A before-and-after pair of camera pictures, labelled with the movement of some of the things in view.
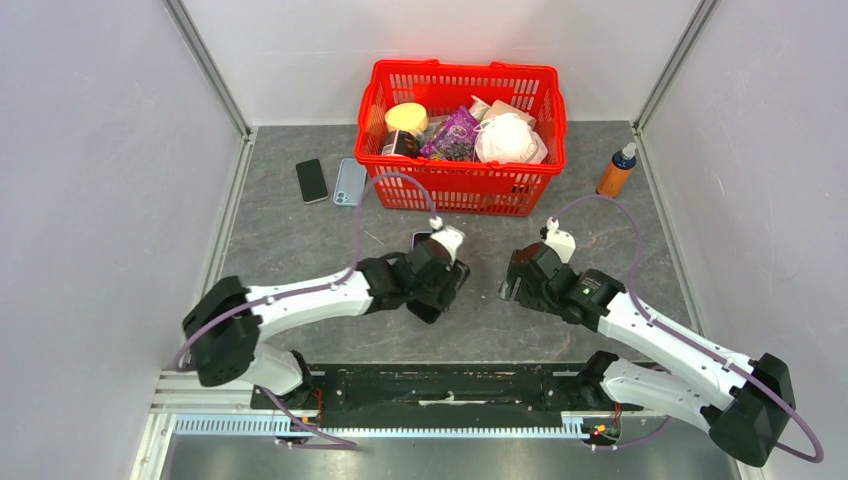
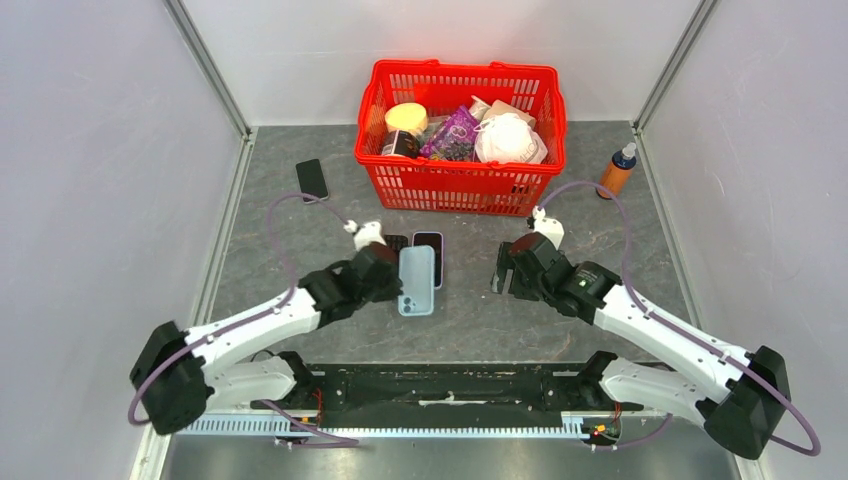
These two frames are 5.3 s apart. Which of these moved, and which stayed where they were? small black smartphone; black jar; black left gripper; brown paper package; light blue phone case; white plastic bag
Moved: light blue phone case; black left gripper
Stayed: small black smartphone; black jar; brown paper package; white plastic bag
